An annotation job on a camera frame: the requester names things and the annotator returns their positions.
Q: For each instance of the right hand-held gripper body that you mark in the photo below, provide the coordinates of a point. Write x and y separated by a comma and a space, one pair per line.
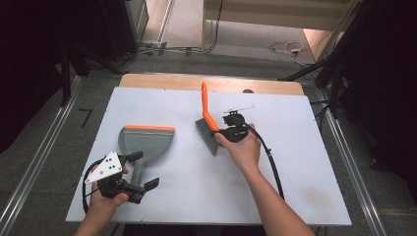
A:
236, 132

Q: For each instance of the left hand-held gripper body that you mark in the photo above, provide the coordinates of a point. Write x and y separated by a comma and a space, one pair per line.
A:
106, 167

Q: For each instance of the grey dustpan with orange edge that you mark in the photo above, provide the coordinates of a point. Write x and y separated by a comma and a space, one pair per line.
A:
147, 144

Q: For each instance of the orange brush with grey bristles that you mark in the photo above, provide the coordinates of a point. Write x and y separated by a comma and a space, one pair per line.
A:
206, 114

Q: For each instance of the person's right hand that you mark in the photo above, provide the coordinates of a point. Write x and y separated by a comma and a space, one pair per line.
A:
244, 152

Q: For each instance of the person's left hand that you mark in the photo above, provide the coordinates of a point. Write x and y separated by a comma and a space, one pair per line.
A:
103, 205

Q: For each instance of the white table board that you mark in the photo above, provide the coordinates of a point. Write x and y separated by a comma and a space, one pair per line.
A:
183, 183

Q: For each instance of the wooden table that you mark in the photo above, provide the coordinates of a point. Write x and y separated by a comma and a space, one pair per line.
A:
164, 82

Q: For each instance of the black metal stand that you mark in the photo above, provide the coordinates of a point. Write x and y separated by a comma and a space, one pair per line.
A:
65, 78

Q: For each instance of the light wooden shelf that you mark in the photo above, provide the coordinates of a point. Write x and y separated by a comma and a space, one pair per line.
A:
278, 14

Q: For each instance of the black curtain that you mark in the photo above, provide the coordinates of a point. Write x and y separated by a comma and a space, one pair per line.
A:
383, 82
29, 65

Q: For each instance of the dark cabinet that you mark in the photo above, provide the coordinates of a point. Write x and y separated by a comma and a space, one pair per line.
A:
119, 29

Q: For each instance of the aluminium floor rail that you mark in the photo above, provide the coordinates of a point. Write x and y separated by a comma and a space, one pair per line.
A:
39, 154
354, 157

